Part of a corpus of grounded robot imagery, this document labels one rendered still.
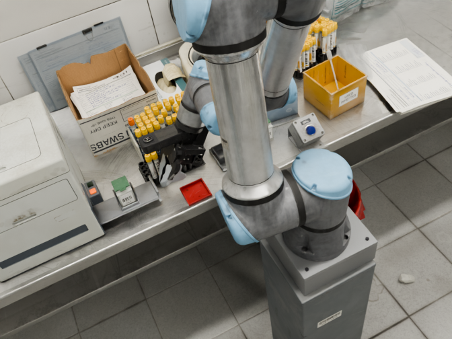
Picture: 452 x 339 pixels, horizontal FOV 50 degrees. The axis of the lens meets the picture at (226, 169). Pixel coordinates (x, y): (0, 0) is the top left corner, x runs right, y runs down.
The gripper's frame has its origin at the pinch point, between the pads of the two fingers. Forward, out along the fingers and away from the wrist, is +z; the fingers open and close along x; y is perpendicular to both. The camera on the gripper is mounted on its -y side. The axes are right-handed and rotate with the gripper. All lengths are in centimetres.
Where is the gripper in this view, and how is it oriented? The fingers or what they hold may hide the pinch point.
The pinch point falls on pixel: (161, 183)
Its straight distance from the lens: 130.6
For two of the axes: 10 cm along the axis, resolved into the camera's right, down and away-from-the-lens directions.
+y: 8.3, -0.2, 5.5
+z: -3.3, 7.7, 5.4
